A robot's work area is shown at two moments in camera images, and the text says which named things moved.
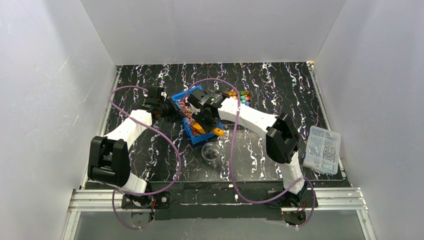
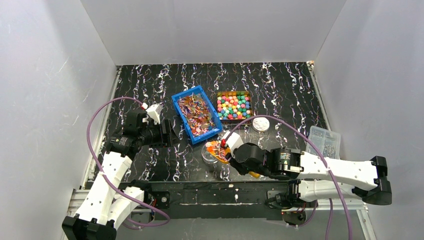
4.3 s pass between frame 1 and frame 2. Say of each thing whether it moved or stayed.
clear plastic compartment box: stayed
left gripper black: moved
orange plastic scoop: moved
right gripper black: moved
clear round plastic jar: stayed
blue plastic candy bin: stayed
